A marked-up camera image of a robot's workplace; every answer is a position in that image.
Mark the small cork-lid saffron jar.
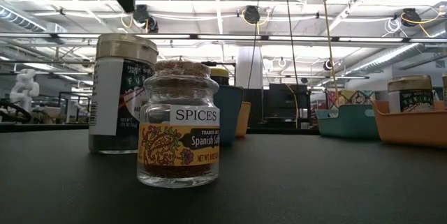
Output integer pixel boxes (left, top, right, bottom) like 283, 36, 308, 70
136, 59, 221, 188

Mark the horizontal LED light bar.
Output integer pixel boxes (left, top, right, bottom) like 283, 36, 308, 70
0, 32, 447, 43

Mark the white building pillar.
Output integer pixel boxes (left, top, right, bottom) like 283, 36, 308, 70
236, 45, 264, 89

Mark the colourful patterned cloth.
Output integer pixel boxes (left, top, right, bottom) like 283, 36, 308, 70
324, 89, 440, 110

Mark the black background cabinet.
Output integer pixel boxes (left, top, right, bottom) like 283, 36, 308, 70
262, 83, 312, 130

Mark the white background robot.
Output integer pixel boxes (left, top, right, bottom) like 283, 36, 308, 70
9, 68, 41, 113

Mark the yellow plastic bin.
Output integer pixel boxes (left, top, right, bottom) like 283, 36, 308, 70
235, 100, 252, 139

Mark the blue-grey plastic bin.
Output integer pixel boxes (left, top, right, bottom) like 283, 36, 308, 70
211, 84, 244, 145

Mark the teal plastic bin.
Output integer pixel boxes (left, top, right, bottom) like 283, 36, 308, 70
315, 104, 380, 140

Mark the orange plastic bin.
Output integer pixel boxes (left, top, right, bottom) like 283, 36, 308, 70
369, 98, 447, 149

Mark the black ceiling cord reel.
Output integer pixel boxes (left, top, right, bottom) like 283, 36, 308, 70
393, 7, 423, 28
243, 5, 261, 26
145, 15, 159, 33
132, 3, 150, 23

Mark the thin black hanging cable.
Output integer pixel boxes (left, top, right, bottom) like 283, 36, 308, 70
281, 0, 300, 86

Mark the yellow hanging strap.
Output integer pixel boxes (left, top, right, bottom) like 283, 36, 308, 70
320, 0, 340, 108

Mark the grey ceiling air duct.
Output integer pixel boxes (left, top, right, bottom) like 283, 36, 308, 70
0, 6, 48, 33
344, 42, 447, 77

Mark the black curved hose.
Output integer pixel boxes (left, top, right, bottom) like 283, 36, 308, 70
0, 100, 27, 124

